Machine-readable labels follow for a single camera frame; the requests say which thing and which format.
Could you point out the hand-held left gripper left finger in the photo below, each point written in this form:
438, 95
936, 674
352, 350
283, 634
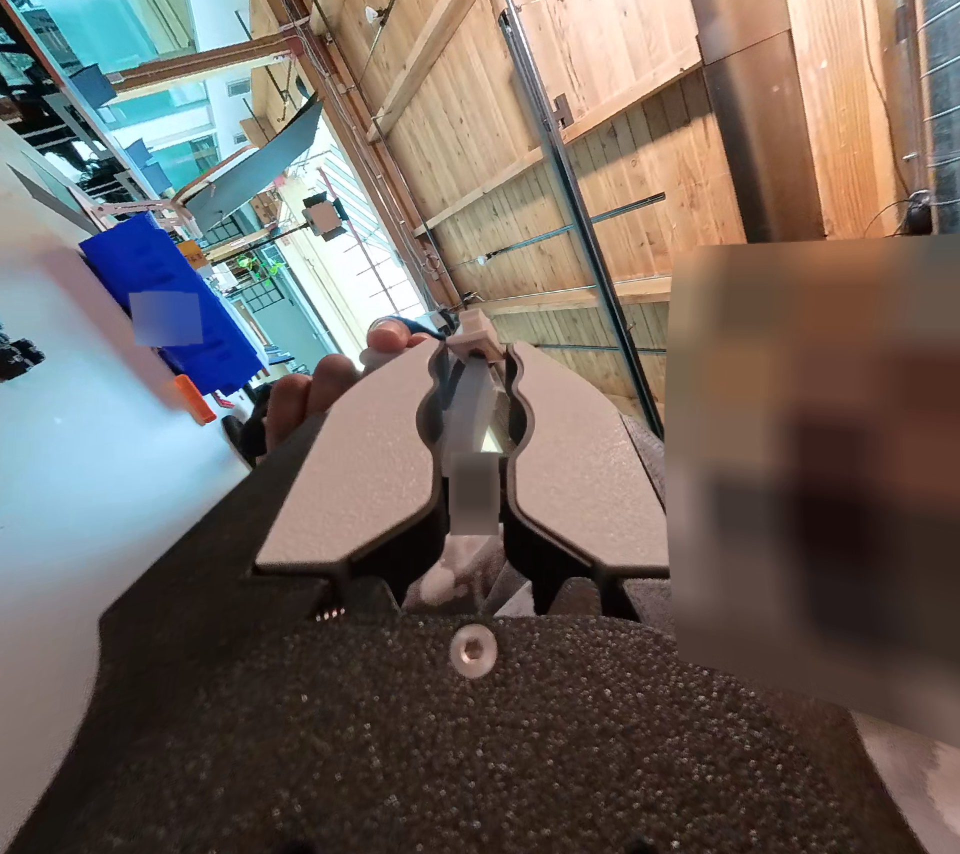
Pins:
353, 494

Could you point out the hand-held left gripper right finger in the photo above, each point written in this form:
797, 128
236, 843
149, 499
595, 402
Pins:
593, 494

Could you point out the small white lego piece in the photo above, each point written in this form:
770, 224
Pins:
474, 332

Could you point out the black lego chassis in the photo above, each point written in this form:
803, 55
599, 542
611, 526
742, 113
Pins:
15, 356

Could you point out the person's right hand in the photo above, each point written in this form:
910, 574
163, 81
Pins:
315, 397

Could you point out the orange traffic cone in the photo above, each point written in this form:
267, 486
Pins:
194, 400

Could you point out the blue plastic bin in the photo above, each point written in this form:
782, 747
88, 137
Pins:
158, 284

